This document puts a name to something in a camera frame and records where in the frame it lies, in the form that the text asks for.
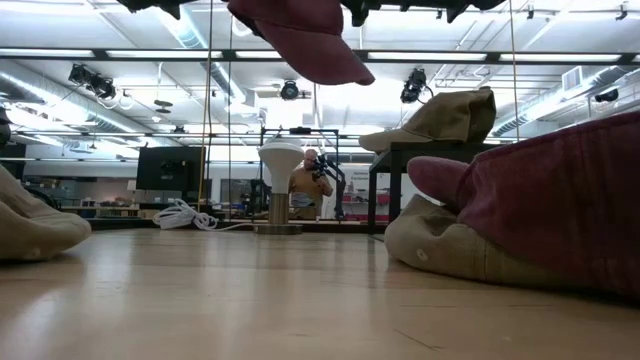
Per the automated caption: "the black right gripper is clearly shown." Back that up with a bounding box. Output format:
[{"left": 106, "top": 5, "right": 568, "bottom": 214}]
[{"left": 341, "top": 0, "right": 506, "bottom": 28}]

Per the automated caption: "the maroon baseball cap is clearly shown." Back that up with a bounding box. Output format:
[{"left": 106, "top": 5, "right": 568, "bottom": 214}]
[
  {"left": 407, "top": 110, "right": 640, "bottom": 301},
  {"left": 227, "top": 0, "right": 376, "bottom": 86}
]

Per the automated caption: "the tan baseball cap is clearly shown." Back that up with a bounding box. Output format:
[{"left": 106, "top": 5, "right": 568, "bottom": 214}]
[
  {"left": 0, "top": 164, "right": 93, "bottom": 262},
  {"left": 358, "top": 86, "right": 498, "bottom": 154},
  {"left": 383, "top": 194, "right": 566, "bottom": 289}
]

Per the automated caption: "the black perforated metal stand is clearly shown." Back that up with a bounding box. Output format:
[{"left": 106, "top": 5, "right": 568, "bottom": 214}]
[{"left": 368, "top": 141, "right": 504, "bottom": 234}]

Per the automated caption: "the large black monitor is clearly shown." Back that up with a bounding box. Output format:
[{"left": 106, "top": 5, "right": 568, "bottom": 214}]
[{"left": 135, "top": 145, "right": 207, "bottom": 191}]

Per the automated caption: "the white mushroom lamp brass base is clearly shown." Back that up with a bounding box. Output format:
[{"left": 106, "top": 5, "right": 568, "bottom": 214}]
[{"left": 254, "top": 138, "right": 307, "bottom": 236}]

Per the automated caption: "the person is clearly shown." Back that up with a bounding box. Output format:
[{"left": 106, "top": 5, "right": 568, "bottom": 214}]
[{"left": 288, "top": 148, "right": 334, "bottom": 220}]

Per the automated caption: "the cluttered background workbench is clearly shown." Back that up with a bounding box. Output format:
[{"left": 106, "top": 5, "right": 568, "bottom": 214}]
[{"left": 29, "top": 174, "right": 141, "bottom": 219}]

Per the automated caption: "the thin yellow hanging cable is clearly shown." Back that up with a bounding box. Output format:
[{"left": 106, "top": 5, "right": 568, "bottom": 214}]
[{"left": 198, "top": 0, "right": 215, "bottom": 211}]

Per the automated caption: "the thin black hanging cable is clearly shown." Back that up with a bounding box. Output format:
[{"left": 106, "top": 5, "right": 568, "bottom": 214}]
[{"left": 227, "top": 14, "right": 235, "bottom": 221}]

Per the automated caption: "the thin brown hanging cable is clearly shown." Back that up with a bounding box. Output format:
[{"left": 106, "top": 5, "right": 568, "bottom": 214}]
[{"left": 508, "top": 0, "right": 521, "bottom": 142}]

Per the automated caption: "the white coiled cable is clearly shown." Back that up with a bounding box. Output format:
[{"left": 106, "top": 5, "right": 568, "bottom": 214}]
[{"left": 152, "top": 198, "right": 254, "bottom": 232}]

